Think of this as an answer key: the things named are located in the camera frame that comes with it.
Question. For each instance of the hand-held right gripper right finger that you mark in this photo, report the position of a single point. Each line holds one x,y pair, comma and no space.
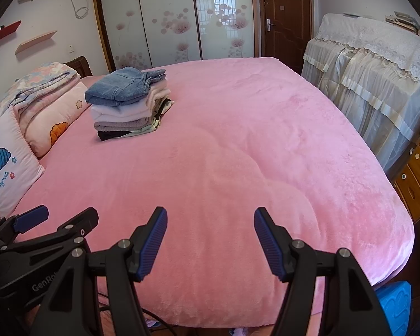
269,245

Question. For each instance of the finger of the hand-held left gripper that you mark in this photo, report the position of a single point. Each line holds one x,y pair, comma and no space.
76,224
31,217

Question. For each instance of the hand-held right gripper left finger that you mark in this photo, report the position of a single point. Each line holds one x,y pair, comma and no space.
153,245

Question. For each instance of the blue denim jacket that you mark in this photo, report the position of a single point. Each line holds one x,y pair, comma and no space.
118,87

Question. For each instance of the pink pillow with bag print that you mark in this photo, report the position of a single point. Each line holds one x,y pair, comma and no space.
6,175

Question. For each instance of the black folded garment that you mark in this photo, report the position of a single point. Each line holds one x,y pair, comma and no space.
108,135

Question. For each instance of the pink pillow with flower print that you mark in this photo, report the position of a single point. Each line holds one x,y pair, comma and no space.
52,119

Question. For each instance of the grey folded garment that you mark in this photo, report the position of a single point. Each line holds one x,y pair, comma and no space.
122,124

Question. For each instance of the white folded sweater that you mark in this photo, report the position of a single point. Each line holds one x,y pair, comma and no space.
125,112

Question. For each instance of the beige folded garment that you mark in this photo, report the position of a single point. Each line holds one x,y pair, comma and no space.
162,106

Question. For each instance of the blue plastic stool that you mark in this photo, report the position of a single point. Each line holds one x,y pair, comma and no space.
395,304

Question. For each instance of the folded floral quilt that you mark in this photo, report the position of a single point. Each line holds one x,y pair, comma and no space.
41,77

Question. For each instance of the dark wooden headboard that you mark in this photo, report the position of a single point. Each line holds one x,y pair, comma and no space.
80,64

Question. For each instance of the wooden drawer cabinet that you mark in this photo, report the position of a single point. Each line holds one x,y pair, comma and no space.
416,178

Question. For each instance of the lace-covered furniture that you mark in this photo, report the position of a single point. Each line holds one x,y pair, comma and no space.
371,77

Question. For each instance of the floral sliding door wardrobe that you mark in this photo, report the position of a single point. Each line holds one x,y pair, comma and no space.
168,0

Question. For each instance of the stack of books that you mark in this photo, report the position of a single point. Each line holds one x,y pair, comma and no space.
402,19

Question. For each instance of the light wooden wall shelf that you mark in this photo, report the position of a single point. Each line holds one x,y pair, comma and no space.
36,42

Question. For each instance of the red wall shelf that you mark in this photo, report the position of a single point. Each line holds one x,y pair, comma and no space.
3,33

